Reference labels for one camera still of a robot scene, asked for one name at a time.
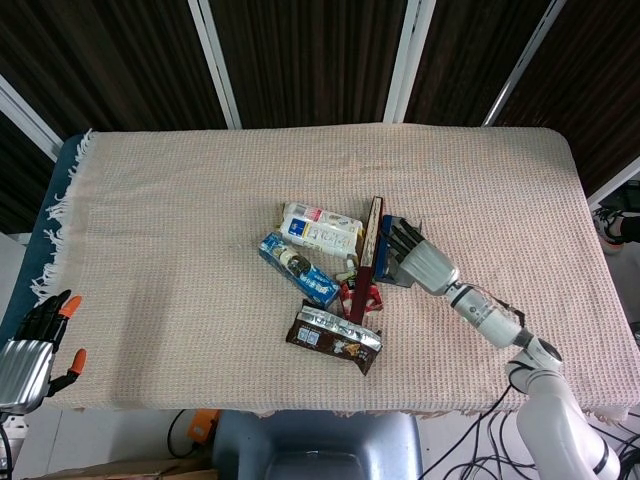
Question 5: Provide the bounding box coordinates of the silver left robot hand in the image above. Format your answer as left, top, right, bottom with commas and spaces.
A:
0, 288, 88, 415

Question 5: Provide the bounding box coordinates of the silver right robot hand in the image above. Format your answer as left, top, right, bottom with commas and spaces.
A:
387, 222, 461, 297

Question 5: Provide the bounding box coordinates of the blue grey glasses case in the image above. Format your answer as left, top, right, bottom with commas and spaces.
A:
374, 214, 427, 289

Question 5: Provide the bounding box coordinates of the blue snack box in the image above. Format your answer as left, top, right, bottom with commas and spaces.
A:
258, 232, 343, 309

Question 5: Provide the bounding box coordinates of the brown cardboard box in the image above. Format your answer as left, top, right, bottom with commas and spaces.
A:
14, 452, 222, 480

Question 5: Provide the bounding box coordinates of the dark red hardcover book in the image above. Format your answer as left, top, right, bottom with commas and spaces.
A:
348, 195, 387, 324

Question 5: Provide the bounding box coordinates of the red white candy wrapper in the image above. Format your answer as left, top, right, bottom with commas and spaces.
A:
339, 279, 386, 319

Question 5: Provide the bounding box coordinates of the white snack packet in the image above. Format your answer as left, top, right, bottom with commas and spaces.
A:
278, 201, 364, 259

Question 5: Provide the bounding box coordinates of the brown chocolate snack bag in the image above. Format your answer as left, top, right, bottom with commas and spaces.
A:
285, 299, 386, 377

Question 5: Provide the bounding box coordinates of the black white shoe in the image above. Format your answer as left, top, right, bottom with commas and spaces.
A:
593, 207, 627, 257

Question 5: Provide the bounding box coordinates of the orange device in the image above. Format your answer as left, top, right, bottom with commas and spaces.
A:
187, 409, 222, 454

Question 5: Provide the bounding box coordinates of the teal table pad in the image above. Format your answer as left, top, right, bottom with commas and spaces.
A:
0, 132, 97, 347

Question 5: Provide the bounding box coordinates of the beige waffle tablecloth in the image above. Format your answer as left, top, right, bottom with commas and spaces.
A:
32, 122, 640, 420

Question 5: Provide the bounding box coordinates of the black cable bundle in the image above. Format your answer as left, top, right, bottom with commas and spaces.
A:
422, 384, 640, 480

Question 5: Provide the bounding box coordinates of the white partition post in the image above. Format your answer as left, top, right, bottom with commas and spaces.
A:
0, 74, 65, 162
187, 0, 244, 131
587, 154, 640, 212
482, 0, 567, 127
382, 0, 437, 124

